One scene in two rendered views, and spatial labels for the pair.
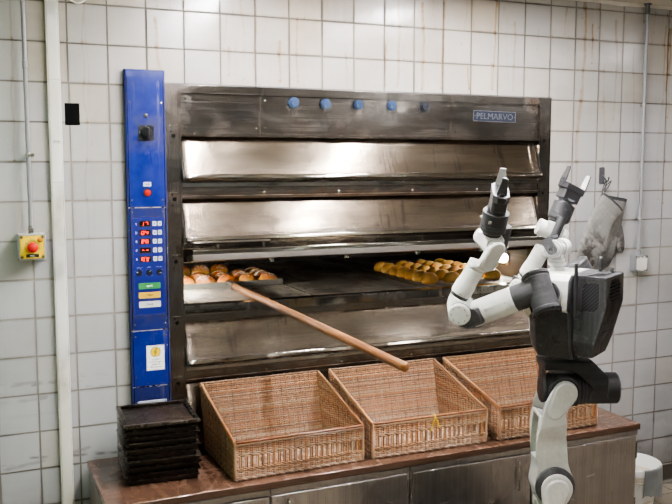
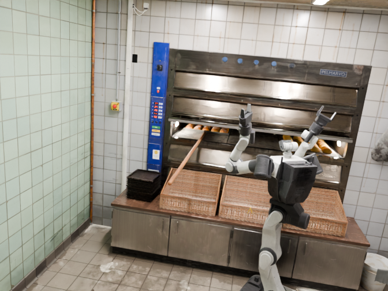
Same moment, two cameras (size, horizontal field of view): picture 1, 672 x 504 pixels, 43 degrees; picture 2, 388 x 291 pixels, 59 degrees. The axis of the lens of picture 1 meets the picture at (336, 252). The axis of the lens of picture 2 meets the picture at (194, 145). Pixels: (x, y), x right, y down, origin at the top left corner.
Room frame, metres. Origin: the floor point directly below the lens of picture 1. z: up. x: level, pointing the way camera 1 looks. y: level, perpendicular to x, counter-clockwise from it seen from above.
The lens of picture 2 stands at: (0.66, -1.49, 2.03)
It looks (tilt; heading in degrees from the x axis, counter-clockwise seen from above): 14 degrees down; 32
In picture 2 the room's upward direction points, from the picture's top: 5 degrees clockwise
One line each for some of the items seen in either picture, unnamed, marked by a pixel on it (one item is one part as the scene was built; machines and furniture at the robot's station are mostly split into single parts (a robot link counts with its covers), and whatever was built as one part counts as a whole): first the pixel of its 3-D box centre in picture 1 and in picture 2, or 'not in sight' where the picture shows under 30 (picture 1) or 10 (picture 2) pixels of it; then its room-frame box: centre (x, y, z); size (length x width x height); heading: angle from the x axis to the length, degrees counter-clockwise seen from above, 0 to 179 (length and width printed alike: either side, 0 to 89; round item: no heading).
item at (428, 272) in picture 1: (435, 269); (305, 142); (4.53, -0.54, 1.21); 0.61 x 0.48 x 0.06; 24
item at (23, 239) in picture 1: (31, 246); (116, 105); (3.25, 1.17, 1.46); 0.10 x 0.07 x 0.10; 114
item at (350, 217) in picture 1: (375, 215); (258, 114); (3.90, -0.18, 1.54); 1.79 x 0.11 x 0.19; 114
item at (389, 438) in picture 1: (405, 404); (249, 198); (3.66, -0.31, 0.72); 0.56 x 0.49 x 0.28; 113
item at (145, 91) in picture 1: (112, 300); (175, 129); (4.32, 1.15, 1.07); 1.93 x 0.16 x 2.15; 24
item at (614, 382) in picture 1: (578, 379); (289, 212); (3.02, -0.88, 1.00); 0.28 x 0.13 x 0.18; 90
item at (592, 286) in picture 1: (572, 308); (289, 177); (2.99, -0.85, 1.26); 0.34 x 0.30 x 0.36; 145
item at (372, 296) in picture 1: (373, 296); (253, 149); (3.92, -0.17, 1.16); 1.80 x 0.06 x 0.04; 114
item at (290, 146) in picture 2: (558, 251); (288, 148); (3.03, -0.80, 1.46); 0.10 x 0.07 x 0.09; 145
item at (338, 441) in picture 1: (279, 420); (191, 190); (3.42, 0.23, 0.72); 0.56 x 0.49 x 0.28; 115
